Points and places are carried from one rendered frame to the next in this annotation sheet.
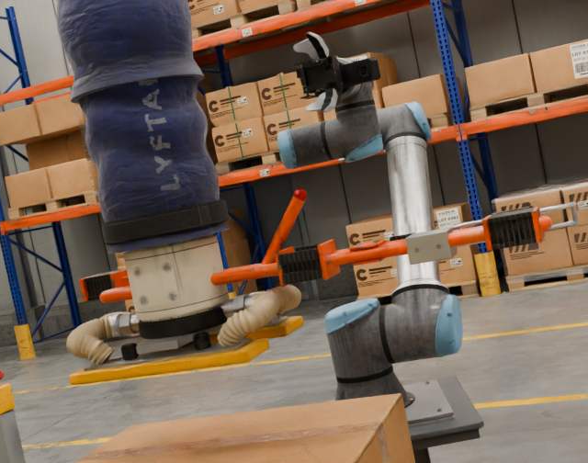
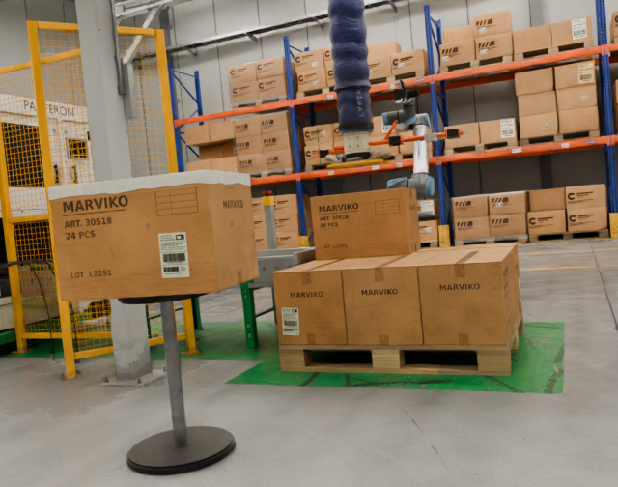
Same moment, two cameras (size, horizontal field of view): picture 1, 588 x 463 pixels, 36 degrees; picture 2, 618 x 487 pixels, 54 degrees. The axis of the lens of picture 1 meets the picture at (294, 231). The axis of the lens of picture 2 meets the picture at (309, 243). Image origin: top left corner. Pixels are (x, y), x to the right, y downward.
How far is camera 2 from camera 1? 239 cm
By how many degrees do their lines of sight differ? 1
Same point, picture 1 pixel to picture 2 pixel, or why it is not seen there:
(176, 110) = (364, 95)
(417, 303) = (420, 178)
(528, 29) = (481, 111)
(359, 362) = not seen: hidden behind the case
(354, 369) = not seen: hidden behind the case
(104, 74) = (347, 83)
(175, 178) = (363, 113)
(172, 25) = (366, 71)
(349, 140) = (406, 116)
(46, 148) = (210, 150)
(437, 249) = (432, 137)
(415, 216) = (422, 151)
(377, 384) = not seen: hidden behind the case
